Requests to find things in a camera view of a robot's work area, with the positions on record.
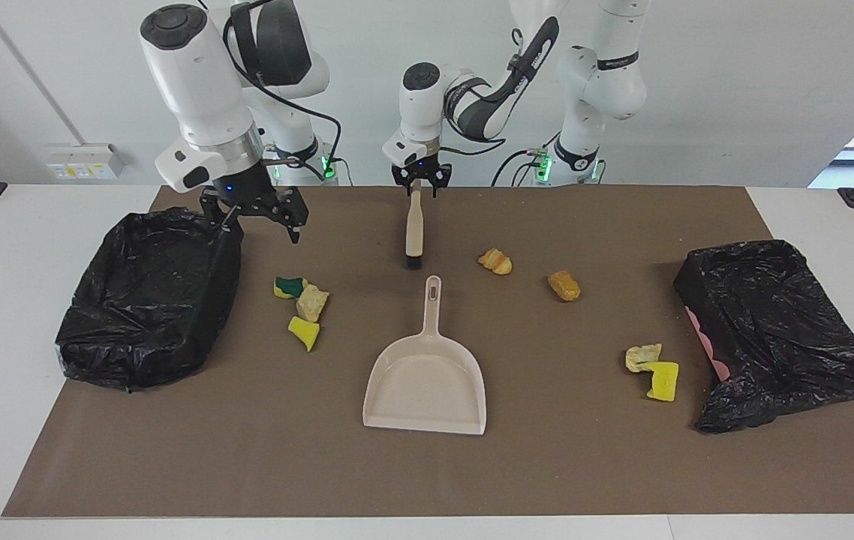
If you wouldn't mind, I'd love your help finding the black left base cable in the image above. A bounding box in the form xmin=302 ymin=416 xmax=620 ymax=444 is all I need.
xmin=492 ymin=131 xmax=567 ymax=187

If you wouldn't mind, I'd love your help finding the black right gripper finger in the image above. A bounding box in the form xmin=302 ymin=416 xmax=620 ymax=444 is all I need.
xmin=200 ymin=193 xmax=244 ymax=241
xmin=269 ymin=189 xmax=309 ymax=245

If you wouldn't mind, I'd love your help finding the brown bread nugget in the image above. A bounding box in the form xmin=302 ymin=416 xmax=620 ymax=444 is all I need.
xmin=547 ymin=271 xmax=582 ymax=302

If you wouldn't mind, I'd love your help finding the pale sponge piece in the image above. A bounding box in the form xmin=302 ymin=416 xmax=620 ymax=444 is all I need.
xmin=625 ymin=343 xmax=663 ymax=374

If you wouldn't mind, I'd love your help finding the notched yellow sponge piece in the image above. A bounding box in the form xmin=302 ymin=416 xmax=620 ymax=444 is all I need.
xmin=641 ymin=361 xmax=680 ymax=403

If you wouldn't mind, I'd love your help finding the pink plastic bin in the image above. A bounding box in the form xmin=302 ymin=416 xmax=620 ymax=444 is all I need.
xmin=686 ymin=304 xmax=732 ymax=383

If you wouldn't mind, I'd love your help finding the beige hand brush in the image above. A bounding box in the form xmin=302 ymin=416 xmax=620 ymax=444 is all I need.
xmin=405 ymin=180 xmax=424 ymax=271

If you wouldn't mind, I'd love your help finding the brown table mat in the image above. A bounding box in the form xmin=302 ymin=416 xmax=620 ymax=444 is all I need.
xmin=2 ymin=185 xmax=854 ymax=518

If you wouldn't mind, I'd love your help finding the crumpled black trash bag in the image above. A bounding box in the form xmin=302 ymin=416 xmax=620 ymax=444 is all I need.
xmin=672 ymin=240 xmax=854 ymax=435

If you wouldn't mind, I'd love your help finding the yellow sponge wedge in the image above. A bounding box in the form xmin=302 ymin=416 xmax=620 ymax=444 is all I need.
xmin=287 ymin=316 xmax=321 ymax=353

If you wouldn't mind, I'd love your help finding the tan sponge piece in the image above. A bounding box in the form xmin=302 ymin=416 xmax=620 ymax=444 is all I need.
xmin=296 ymin=284 xmax=330 ymax=324

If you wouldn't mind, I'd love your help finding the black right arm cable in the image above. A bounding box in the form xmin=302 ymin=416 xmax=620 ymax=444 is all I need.
xmin=223 ymin=0 xmax=343 ymax=167

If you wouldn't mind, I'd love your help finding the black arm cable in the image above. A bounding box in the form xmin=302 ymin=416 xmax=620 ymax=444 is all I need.
xmin=223 ymin=0 xmax=343 ymax=167
xmin=438 ymin=139 xmax=510 ymax=158

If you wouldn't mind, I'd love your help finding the white wall socket box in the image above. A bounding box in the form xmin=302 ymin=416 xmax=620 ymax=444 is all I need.
xmin=44 ymin=143 xmax=126 ymax=181

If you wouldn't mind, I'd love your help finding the black bag lined bin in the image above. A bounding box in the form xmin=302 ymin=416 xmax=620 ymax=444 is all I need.
xmin=56 ymin=208 xmax=242 ymax=392

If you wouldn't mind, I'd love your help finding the beige plastic dustpan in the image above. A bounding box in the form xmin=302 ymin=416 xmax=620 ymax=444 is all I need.
xmin=362 ymin=275 xmax=488 ymax=436

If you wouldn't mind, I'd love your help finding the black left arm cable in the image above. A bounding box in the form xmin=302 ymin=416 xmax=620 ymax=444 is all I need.
xmin=438 ymin=139 xmax=510 ymax=158

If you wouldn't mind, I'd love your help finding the orange toy croissant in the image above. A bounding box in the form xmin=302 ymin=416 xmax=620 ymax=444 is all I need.
xmin=477 ymin=248 xmax=513 ymax=276

